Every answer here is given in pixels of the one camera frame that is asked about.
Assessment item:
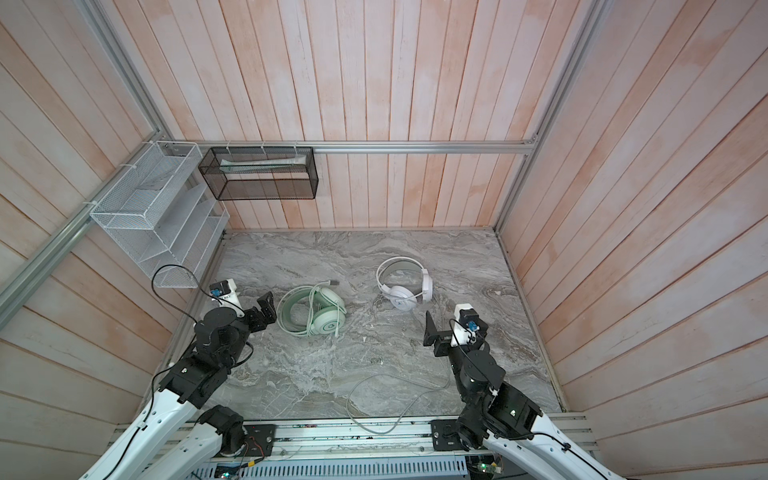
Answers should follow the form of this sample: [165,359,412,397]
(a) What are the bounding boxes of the white headphone cable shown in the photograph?
[344,371,451,436]

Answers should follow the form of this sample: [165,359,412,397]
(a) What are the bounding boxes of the green headphones with cable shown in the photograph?
[277,280,347,337]

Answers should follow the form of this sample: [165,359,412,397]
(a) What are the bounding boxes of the white headphones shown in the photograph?
[375,256,434,311]

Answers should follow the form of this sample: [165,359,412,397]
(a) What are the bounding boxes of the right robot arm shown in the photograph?
[423,304,620,479]

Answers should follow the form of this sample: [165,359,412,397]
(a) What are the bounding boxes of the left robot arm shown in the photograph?
[82,292,277,479]

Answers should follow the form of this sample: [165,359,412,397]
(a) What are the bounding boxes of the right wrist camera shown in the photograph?
[451,303,478,347]

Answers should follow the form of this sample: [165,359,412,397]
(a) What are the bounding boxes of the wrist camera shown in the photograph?
[451,303,478,347]
[208,279,244,316]

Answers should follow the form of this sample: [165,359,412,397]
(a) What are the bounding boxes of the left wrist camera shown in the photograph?
[208,279,244,316]

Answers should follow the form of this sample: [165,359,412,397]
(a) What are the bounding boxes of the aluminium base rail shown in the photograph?
[98,413,601,480]

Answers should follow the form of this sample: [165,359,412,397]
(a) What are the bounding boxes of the black wire mesh basket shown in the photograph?
[199,146,319,201]

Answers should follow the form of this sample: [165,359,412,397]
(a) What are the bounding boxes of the white wire mesh shelf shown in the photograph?
[91,141,229,289]

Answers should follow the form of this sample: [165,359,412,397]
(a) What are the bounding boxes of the aluminium frame bar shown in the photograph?
[160,140,536,154]

